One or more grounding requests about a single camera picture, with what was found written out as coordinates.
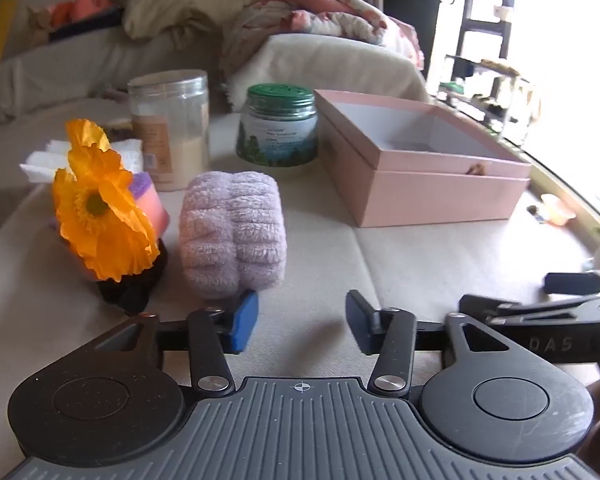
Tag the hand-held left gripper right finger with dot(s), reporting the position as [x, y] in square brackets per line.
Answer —
[357, 322]

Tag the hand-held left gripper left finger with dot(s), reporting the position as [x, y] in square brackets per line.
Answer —
[245, 322]

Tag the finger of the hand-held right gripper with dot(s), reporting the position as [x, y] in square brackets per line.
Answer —
[485, 305]
[575, 282]

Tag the purple fluffy towel roll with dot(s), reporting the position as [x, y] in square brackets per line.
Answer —
[232, 232]

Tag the pink cardboard box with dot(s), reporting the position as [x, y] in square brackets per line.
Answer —
[430, 195]

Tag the small orange cup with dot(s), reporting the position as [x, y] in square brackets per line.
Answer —
[557, 210]

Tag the black scrunchie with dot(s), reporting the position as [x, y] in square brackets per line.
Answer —
[130, 290]

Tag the pink and purple sponge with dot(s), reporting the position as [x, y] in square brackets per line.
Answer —
[152, 205]

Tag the orange fabric flower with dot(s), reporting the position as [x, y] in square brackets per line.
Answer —
[95, 200]

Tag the green-lidded jar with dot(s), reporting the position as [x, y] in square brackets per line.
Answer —
[277, 130]

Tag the clear plastic powder jar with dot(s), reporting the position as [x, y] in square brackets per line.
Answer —
[172, 125]

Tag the white tissues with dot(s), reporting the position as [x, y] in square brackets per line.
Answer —
[40, 160]

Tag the small pink fabric item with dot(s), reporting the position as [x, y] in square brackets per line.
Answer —
[114, 95]

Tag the black shelf rack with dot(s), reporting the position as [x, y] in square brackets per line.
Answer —
[480, 25]

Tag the pink floral blanket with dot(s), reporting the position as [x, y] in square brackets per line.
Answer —
[330, 15]

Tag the beige sofa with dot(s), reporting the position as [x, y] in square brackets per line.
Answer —
[55, 75]

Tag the cream pillow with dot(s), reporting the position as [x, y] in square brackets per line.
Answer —
[180, 10]

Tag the dark blue box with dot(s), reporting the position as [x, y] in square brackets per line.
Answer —
[90, 27]

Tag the orange toy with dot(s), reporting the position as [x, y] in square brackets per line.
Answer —
[85, 7]

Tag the beige plush toy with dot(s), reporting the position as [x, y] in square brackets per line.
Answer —
[39, 25]

